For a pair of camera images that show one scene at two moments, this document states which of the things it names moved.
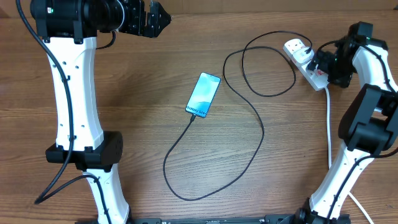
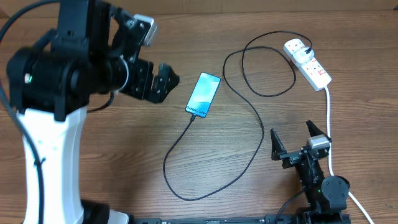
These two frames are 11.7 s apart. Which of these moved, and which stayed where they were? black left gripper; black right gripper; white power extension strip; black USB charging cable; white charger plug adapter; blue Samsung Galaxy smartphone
Moved: black left gripper; black right gripper
Stayed: black USB charging cable; blue Samsung Galaxy smartphone; white power extension strip; white charger plug adapter
